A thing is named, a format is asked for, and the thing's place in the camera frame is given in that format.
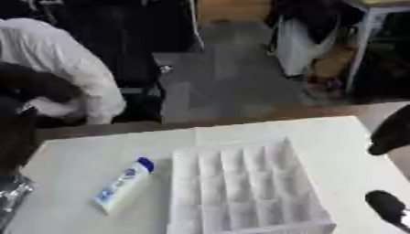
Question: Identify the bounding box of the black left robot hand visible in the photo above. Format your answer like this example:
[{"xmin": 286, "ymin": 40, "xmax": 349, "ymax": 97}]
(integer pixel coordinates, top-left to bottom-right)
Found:
[{"xmin": 0, "ymin": 96, "xmax": 42, "ymax": 177}]

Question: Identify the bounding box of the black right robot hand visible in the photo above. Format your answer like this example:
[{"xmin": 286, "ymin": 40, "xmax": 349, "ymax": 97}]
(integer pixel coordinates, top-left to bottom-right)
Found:
[{"xmin": 363, "ymin": 104, "xmax": 410, "ymax": 234}]

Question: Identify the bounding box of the white compartment tray box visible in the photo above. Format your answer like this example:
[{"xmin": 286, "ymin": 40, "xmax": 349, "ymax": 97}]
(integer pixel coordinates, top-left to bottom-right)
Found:
[{"xmin": 165, "ymin": 136, "xmax": 339, "ymax": 234}]

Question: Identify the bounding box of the person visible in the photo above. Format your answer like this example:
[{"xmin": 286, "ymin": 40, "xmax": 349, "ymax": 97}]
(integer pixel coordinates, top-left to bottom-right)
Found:
[{"xmin": 0, "ymin": 17, "xmax": 128, "ymax": 126}]

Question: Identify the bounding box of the white bottle with blue cap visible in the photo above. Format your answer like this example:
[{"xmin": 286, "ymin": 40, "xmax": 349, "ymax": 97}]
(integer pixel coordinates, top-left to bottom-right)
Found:
[{"xmin": 91, "ymin": 156, "xmax": 157, "ymax": 216}]

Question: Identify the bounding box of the white hanging bag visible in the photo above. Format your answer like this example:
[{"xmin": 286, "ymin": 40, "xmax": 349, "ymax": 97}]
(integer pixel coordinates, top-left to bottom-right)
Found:
[{"xmin": 272, "ymin": 14, "xmax": 343, "ymax": 78}]

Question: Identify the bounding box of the black office chair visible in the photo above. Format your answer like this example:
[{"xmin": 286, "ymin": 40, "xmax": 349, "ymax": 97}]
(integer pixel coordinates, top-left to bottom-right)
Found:
[{"xmin": 94, "ymin": 45, "xmax": 168, "ymax": 124}]

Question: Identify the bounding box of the white table frame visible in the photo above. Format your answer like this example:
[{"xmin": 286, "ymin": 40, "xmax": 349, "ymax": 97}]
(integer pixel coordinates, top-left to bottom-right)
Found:
[{"xmin": 340, "ymin": 0, "xmax": 410, "ymax": 94}]

